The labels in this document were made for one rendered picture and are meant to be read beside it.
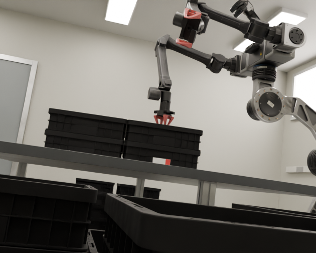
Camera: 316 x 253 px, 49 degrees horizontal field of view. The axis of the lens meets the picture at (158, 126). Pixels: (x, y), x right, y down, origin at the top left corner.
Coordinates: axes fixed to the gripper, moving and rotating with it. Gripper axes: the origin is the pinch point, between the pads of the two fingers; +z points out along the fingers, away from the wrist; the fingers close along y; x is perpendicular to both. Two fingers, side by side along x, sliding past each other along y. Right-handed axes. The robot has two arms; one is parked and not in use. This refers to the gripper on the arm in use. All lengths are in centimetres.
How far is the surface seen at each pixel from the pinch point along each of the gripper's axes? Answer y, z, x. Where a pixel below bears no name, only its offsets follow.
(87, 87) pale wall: -291, -87, 137
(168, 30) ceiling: -198, -177, 194
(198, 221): 112, 28, -111
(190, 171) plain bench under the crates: 42, 22, -25
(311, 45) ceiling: -50, -175, 326
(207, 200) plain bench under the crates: 43, 33, -13
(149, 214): 109, 28, -114
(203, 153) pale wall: -190, -16, 294
